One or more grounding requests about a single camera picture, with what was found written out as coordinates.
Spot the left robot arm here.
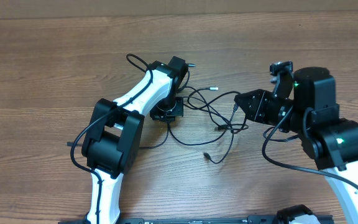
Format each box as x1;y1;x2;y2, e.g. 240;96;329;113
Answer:
81;56;189;223

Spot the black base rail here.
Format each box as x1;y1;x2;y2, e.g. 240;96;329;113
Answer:
57;214;335;224

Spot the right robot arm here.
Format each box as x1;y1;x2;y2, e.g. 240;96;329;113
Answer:
234;64;358;223

